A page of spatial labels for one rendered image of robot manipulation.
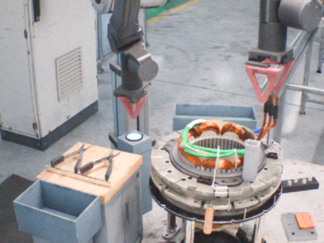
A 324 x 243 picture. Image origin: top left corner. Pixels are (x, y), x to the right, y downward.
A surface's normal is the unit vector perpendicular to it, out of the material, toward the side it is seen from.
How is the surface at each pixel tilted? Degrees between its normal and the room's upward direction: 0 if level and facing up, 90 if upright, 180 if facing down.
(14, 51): 90
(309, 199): 0
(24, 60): 90
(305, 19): 86
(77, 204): 90
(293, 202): 0
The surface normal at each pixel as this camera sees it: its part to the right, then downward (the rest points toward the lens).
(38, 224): -0.39, 0.40
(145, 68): 0.48, 0.43
